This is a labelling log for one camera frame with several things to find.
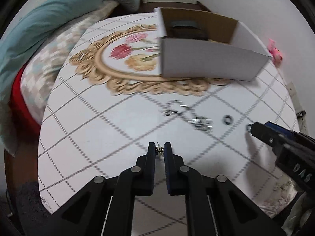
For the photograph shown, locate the silver chain bracelet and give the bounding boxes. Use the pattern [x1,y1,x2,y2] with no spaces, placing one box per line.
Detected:
[161,100,214,132]

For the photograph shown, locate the white cardboard box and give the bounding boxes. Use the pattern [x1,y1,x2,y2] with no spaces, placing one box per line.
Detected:
[154,7,272,82]

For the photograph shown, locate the pink panther plush toy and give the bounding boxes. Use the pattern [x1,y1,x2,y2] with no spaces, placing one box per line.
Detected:
[267,38,283,68]

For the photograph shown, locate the white checked tablecloth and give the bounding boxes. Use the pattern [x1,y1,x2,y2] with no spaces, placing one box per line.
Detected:
[37,12,300,236]

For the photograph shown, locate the checked bed sheet mattress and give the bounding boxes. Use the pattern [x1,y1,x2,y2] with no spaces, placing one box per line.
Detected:
[20,1,119,125]

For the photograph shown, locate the teal duvet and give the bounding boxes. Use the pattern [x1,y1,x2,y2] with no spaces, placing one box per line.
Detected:
[1,0,140,104]

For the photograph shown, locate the white power strip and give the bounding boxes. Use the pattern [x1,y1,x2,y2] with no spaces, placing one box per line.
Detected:
[287,82,306,118]

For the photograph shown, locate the red blanket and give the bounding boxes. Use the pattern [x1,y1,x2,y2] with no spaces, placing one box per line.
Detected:
[9,64,41,138]

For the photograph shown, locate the black wristband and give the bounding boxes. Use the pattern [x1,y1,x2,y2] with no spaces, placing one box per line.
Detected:
[168,20,208,41]

